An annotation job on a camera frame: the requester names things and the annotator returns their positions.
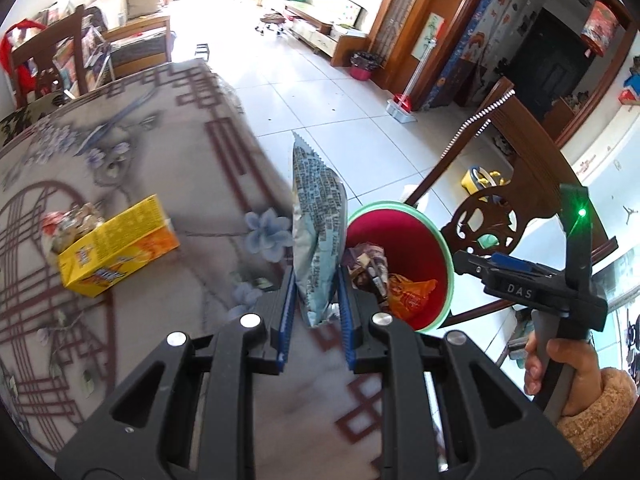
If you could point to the wall poster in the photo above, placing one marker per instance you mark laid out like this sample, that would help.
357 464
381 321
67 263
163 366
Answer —
429 35

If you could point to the silver blue snack packet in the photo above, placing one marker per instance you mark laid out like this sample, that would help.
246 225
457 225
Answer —
317 220

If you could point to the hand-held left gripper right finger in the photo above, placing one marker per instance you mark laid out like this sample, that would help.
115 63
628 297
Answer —
346 320

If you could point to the swivel stool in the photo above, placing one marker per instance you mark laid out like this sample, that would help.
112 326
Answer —
271 22

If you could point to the plain wooden chair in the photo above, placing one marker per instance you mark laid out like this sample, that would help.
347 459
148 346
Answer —
45 45

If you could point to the wooden sofa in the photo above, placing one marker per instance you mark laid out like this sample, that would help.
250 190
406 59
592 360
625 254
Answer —
140 50

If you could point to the refrigerator with stickers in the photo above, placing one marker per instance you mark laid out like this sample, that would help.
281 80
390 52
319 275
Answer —
480 45

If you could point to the pink waste basket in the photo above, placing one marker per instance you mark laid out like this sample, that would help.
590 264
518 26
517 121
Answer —
362 70

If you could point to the yellow cardboard box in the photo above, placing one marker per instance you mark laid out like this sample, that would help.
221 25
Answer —
120 245

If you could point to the yellow toy car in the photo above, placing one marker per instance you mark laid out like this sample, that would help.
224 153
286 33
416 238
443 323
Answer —
472 180

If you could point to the purple snack wrapper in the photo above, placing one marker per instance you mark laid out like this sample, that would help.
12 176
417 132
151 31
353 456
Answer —
367 265

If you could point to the red cloth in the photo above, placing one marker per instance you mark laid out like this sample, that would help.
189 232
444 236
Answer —
10 45

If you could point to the stack of magazines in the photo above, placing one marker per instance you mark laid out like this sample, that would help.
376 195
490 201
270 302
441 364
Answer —
85 60

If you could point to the small black stool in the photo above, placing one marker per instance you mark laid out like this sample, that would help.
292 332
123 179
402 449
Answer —
202 52

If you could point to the person's right hand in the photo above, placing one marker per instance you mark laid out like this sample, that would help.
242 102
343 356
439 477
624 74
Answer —
575 365

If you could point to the green-rimmed red bin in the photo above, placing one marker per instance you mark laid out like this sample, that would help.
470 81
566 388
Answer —
420 245

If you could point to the orange snack packet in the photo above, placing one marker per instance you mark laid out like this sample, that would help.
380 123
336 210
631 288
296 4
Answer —
410 297

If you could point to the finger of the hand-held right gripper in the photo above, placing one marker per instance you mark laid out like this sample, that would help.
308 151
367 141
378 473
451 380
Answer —
470 265
515 261

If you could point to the red white snack wrapper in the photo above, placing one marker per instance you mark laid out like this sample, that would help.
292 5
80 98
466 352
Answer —
65 225

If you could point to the dark floral seat cushion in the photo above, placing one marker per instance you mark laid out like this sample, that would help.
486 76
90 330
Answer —
25 122

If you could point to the carved wooden chair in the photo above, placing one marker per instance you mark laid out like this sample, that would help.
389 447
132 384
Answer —
530 150

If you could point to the beige cushion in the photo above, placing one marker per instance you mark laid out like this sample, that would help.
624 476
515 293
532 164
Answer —
142 2

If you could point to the low television cabinet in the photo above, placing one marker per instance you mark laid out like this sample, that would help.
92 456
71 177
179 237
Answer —
320 35

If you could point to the red lantern decoration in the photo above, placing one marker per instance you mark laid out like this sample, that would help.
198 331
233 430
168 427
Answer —
600 25

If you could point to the dark door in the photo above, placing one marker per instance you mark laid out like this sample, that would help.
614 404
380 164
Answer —
550 60

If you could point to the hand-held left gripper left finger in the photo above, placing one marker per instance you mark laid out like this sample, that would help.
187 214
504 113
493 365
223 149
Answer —
286 320

